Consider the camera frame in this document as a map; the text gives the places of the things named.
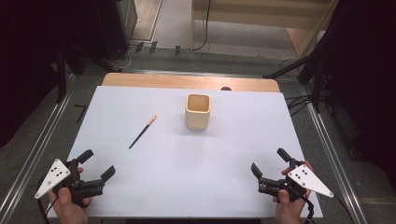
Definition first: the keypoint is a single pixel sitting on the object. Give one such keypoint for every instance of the black chopstick with orange end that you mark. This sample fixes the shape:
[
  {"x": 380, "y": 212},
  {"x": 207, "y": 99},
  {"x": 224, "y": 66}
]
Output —
[{"x": 143, "y": 132}]

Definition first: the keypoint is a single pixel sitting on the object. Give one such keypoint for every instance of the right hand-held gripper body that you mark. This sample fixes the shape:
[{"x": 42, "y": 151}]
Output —
[{"x": 294, "y": 186}]

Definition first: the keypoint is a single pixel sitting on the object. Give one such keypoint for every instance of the dark curtain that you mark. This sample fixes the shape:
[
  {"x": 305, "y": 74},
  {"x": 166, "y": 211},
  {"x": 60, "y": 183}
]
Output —
[
  {"x": 25, "y": 62},
  {"x": 364, "y": 77}
]

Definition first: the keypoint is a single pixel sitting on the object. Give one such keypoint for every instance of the person's right hand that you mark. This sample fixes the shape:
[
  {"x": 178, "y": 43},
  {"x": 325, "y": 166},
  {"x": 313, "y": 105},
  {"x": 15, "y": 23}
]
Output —
[{"x": 289, "y": 213}]

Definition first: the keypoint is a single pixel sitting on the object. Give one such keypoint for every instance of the black hex key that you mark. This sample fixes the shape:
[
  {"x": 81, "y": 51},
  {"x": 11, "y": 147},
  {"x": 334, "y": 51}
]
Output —
[{"x": 81, "y": 113}]

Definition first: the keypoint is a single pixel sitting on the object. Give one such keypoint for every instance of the square wooden chopstick holder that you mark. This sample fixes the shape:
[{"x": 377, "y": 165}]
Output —
[{"x": 197, "y": 119}]

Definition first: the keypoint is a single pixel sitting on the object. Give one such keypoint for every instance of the dark cabinet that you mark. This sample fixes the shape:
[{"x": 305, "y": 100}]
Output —
[{"x": 115, "y": 28}]

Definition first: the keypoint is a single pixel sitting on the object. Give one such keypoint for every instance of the light wooden shelf unit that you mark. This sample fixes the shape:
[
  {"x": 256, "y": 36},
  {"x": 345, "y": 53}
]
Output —
[{"x": 264, "y": 18}]

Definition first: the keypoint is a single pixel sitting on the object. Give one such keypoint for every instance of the metal floor rail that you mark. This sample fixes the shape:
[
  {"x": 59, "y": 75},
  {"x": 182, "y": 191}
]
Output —
[
  {"x": 31, "y": 158},
  {"x": 336, "y": 161}
]

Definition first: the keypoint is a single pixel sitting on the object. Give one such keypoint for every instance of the person's left hand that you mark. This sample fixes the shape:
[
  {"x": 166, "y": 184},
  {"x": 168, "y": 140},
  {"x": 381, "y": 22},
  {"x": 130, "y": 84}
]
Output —
[{"x": 68, "y": 211}]

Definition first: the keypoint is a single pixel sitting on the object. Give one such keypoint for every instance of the white table cover sheet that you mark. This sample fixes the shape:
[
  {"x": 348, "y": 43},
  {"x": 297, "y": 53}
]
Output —
[{"x": 193, "y": 174}]

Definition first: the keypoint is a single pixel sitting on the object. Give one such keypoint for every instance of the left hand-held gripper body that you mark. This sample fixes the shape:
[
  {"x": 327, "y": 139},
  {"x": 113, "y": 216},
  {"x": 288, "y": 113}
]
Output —
[{"x": 79, "y": 188}]

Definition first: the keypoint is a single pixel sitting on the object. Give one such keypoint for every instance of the black metal stand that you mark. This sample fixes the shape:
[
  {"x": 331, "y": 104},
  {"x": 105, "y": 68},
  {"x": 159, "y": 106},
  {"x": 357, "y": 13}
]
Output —
[{"x": 317, "y": 87}]

